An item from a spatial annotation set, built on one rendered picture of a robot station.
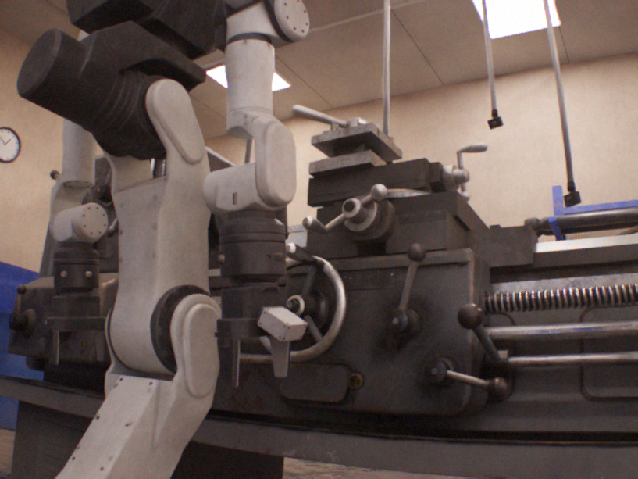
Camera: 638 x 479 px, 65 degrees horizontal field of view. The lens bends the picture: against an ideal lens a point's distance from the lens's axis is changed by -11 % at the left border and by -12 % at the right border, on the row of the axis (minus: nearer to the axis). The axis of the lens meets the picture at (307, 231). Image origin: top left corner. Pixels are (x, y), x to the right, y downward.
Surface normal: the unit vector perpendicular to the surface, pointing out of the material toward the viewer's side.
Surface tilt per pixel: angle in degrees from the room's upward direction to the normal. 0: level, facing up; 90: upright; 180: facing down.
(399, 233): 90
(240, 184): 102
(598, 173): 90
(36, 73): 90
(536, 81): 90
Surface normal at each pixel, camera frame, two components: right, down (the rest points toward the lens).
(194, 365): 0.82, -0.11
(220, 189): -0.57, -0.08
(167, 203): 0.73, 0.32
